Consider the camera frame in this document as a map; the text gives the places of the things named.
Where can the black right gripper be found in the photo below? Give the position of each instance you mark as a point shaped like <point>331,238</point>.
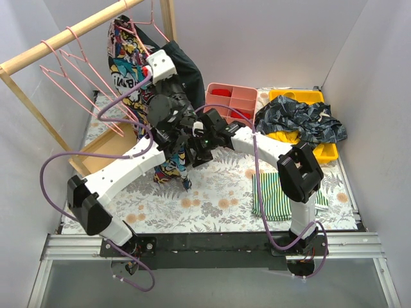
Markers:
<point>195,153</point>

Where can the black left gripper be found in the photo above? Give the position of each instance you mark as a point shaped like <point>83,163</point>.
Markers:
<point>170,85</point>

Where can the colourful comic print shorts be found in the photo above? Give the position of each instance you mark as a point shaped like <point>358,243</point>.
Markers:
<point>126,61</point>

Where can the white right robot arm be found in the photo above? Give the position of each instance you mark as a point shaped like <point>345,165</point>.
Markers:
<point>299,172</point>

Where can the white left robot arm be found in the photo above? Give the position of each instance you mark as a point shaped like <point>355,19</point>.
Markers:
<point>171,118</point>

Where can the black shorts on hanger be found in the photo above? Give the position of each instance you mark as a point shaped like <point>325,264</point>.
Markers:
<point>189,74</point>

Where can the green white striped shorts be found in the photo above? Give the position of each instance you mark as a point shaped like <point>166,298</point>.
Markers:
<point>275,202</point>

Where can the dark patterned shorts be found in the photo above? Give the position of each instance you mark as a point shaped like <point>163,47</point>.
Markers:
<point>314,122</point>

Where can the red sock middle compartment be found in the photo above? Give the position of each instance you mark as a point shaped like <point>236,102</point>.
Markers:
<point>240,114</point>

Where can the red sock compartment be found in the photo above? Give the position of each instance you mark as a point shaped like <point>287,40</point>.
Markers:
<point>240,114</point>
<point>221,92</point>

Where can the red sock upper compartment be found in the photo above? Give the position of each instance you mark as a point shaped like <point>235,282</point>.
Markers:
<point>221,92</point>

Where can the pink divided organizer box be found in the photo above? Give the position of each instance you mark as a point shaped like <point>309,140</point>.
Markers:
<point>242,98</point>

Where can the wooden clothes rack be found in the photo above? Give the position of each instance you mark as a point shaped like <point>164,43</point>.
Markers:
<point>41,50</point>

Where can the yellow plastic tray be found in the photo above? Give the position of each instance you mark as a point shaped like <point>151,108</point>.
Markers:
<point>324,153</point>

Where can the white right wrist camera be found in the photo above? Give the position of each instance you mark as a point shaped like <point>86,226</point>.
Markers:
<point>198,128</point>

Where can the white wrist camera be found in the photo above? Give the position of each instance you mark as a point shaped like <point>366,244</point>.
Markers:
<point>198,128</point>
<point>161,65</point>

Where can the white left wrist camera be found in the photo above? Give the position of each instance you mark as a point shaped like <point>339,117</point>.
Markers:
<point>161,65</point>

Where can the pink wire hanger with shorts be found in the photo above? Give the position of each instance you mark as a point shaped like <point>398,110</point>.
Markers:
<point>151,35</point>

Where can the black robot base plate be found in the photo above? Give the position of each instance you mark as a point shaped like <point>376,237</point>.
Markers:
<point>223,250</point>

